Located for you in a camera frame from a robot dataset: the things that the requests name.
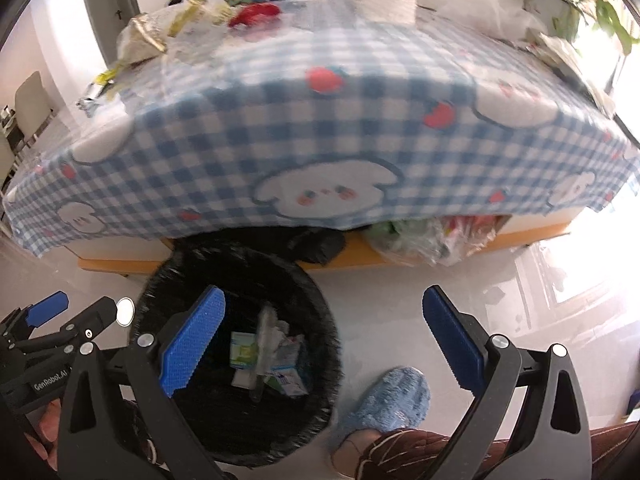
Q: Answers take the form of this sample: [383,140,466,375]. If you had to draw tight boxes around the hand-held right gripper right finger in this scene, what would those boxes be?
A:
[421,284,595,480]

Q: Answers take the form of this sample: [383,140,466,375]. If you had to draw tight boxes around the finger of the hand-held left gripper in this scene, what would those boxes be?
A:
[0,290,71,342]
[12,296,119,355]

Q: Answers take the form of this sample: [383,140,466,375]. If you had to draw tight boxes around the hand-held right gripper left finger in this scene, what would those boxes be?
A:
[56,285,227,480]

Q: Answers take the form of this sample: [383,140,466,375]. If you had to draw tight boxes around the green white medicine box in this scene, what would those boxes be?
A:
[230,331,261,370]

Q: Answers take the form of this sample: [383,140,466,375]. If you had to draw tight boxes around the black trash bin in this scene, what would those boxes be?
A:
[131,242,343,467]

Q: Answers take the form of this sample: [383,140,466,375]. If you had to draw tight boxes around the person's left hand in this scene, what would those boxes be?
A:
[35,400,64,444]

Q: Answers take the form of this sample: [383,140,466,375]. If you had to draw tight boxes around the wooden table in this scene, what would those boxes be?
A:
[77,215,573,276]

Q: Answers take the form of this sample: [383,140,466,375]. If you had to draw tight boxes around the clear crumpled wrapper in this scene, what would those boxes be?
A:
[252,305,291,402]

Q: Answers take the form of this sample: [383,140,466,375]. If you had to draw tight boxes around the blue fluffy slipper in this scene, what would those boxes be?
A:
[327,367,432,461]

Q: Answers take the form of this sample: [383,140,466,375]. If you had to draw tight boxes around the clear plastic bag bundle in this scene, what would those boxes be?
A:
[365,215,501,267]

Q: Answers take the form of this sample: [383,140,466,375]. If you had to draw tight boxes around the white blue medicine box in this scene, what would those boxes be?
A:
[270,335,311,399]

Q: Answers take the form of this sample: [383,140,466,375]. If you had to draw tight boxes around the black plastic bag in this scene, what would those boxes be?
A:
[172,227,347,266]

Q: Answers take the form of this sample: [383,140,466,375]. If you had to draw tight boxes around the white dining chair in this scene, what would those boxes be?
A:
[12,72,54,152]

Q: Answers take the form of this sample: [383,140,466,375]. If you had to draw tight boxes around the blue checked printed tablecloth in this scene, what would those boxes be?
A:
[2,0,640,258]

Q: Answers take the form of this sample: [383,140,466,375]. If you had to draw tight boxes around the yellow wrapper strip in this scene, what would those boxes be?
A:
[94,60,127,88]

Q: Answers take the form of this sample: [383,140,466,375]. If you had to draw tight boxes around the gold white snack wrapper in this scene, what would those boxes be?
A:
[117,12,172,64]

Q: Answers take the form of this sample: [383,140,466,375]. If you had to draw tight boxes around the clear plastic film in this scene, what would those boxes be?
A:
[165,20,237,62]

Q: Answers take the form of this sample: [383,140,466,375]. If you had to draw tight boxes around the grey door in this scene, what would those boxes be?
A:
[77,0,142,72]

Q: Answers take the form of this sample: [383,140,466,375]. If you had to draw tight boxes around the yellow green wrapper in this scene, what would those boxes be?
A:
[170,0,236,36]

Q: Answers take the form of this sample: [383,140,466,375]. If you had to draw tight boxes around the white plastic bag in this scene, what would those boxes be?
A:
[425,0,542,42]

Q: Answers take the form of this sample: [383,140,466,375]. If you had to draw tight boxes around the red wrapper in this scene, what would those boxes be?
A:
[230,4,281,29]

